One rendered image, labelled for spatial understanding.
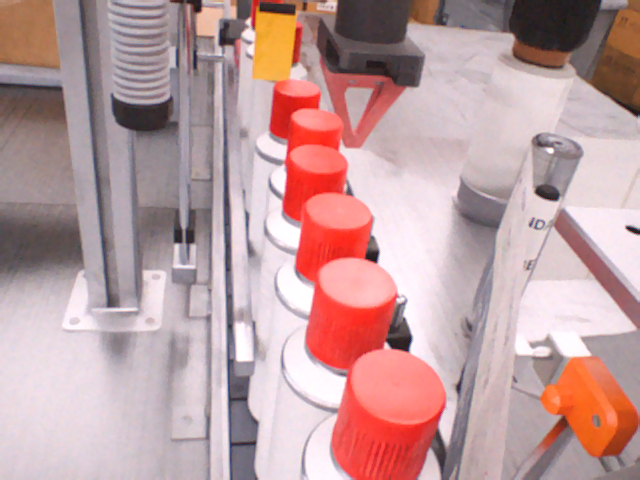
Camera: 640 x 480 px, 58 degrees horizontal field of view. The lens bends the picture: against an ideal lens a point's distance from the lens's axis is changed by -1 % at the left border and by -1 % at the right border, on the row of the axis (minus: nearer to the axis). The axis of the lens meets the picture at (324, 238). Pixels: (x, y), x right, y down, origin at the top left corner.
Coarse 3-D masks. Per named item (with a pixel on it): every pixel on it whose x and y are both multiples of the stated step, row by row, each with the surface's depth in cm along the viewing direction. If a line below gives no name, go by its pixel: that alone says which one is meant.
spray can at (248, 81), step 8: (248, 48) 59; (248, 56) 58; (248, 64) 58; (248, 72) 59; (248, 80) 59; (248, 88) 60; (248, 96) 60; (248, 104) 60; (248, 112) 61; (248, 120) 61; (248, 128) 62; (240, 136) 64; (248, 136) 62; (240, 144) 64; (248, 144) 63; (240, 152) 64
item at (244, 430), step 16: (224, 48) 109; (224, 64) 102; (224, 80) 95; (224, 96) 90; (224, 112) 85; (224, 128) 80; (224, 144) 76; (224, 160) 72; (224, 176) 69; (240, 384) 44; (240, 400) 43; (240, 416) 41; (240, 432) 40; (256, 432) 40; (240, 448) 39; (240, 464) 38
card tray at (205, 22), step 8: (208, 0) 153; (216, 0) 153; (232, 0) 153; (208, 8) 149; (232, 8) 152; (200, 16) 141; (208, 16) 142; (216, 16) 143; (232, 16) 145; (200, 24) 136; (208, 24) 137; (200, 32) 131; (208, 32) 131
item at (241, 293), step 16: (224, 0) 106; (224, 16) 97; (240, 160) 56; (240, 176) 53; (240, 192) 51; (240, 208) 49; (240, 224) 47; (240, 240) 45; (240, 256) 43; (240, 272) 42; (240, 288) 40; (240, 304) 39; (240, 320) 38; (240, 336) 36; (240, 352) 35; (240, 368) 35
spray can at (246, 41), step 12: (252, 0) 61; (264, 0) 60; (276, 0) 60; (252, 12) 61; (252, 24) 62; (252, 36) 62; (240, 60) 64; (240, 72) 64; (240, 84) 65; (240, 96) 66; (240, 108) 66; (240, 120) 67
